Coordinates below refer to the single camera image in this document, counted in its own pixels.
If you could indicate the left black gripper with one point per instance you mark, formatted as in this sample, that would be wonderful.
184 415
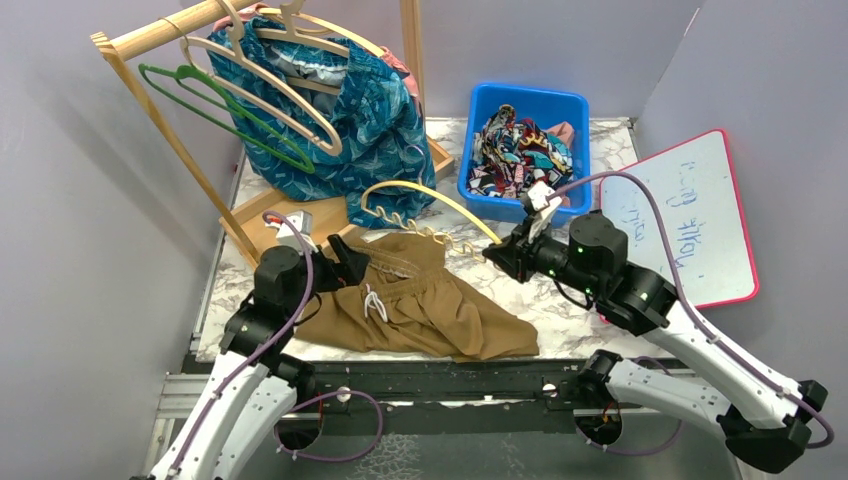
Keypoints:
351 268

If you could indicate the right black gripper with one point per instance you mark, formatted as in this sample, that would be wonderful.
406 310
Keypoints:
512 257

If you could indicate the yellow hanger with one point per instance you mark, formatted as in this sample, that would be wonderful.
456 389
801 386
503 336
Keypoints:
410 225

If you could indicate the mustard brown shorts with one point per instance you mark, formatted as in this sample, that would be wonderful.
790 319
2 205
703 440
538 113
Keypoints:
408 302

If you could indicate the comic print shorts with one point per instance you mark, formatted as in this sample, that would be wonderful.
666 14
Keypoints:
509 154

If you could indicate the beige wooden hanger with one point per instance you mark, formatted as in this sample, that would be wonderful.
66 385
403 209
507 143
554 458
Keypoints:
304 29
235 55

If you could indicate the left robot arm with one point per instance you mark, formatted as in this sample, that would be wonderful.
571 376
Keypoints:
253 383

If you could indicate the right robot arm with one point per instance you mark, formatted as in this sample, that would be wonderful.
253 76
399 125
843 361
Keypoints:
762 416

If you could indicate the teal patterned shorts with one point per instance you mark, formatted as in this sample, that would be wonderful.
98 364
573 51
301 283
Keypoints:
378 121

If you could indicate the pink floral shorts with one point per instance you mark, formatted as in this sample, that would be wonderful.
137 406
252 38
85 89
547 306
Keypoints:
405 75

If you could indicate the wooden clothes rack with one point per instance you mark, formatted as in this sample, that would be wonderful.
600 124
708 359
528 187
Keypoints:
243 224

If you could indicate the blue plastic bin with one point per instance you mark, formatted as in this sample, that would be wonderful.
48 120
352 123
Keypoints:
547 108

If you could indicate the pink framed whiteboard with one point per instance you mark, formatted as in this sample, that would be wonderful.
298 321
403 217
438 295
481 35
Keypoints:
702 227

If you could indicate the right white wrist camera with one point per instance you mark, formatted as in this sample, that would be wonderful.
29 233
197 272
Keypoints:
540 203

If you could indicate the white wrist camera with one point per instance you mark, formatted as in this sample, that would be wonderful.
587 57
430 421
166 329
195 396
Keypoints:
540 203
291 228

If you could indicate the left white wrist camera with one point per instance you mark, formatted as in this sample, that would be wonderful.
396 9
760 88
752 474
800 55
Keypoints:
291 228

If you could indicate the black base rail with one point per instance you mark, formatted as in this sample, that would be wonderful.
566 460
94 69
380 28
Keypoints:
442 397

